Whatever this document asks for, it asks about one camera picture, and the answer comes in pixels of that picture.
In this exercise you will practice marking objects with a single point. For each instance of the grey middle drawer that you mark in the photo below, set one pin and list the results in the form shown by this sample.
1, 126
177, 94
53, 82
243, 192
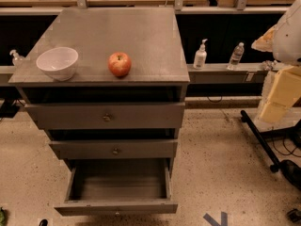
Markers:
114, 149

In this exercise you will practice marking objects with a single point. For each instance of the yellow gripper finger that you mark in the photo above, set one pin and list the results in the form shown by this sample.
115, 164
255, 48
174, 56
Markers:
280, 92
265, 42

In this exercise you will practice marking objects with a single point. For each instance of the black stand leg with casters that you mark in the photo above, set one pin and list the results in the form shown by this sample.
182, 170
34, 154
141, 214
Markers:
287, 167

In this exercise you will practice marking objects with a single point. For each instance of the grey drawer cabinet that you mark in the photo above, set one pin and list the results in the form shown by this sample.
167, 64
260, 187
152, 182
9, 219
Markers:
149, 36

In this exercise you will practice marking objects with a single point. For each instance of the clear water bottle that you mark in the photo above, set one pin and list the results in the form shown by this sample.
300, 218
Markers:
236, 56

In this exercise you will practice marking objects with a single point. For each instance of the white pump lotion bottle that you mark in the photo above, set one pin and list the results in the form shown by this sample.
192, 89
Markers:
200, 56

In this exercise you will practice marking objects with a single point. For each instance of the grey top drawer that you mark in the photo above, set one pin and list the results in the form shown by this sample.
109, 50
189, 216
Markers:
106, 115

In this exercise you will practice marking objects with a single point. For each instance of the red apple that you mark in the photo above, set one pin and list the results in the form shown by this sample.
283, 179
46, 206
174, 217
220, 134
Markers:
119, 64

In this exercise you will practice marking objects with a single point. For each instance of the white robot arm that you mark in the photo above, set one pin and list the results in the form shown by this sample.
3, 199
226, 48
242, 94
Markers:
283, 40

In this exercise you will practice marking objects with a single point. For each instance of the white ceramic bowl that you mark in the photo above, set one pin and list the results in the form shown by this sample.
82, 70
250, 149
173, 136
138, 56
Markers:
59, 63

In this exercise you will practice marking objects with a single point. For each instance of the clear pump sanitizer bottle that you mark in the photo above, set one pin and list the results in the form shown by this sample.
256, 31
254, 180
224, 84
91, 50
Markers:
17, 59

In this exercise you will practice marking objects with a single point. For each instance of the crumpled plastic wrapper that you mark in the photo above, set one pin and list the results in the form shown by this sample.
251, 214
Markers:
268, 65

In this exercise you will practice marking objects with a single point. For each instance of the grey open bottom drawer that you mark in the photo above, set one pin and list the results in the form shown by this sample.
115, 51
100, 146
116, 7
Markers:
118, 187

